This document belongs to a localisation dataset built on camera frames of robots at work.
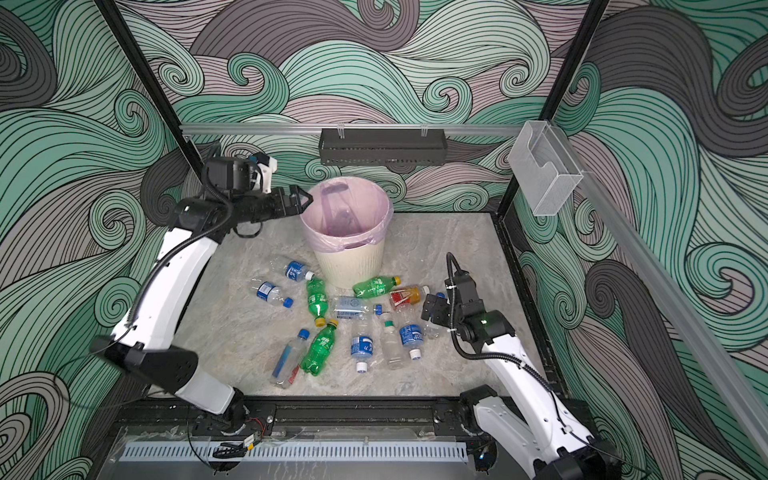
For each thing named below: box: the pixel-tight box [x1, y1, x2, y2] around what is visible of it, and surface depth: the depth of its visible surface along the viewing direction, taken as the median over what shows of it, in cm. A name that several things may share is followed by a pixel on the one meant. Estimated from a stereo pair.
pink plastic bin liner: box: [300, 176, 394, 252], surface depth 92 cm
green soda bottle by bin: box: [352, 276, 401, 299], surface depth 97 cm
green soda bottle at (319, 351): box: [300, 319, 339, 377], surface depth 81 cm
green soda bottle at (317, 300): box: [306, 276, 329, 328], surface depth 92 cm
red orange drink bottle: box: [389, 285, 431, 310], surface depth 92 cm
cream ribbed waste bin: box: [313, 239, 385, 289], surface depth 89 cm
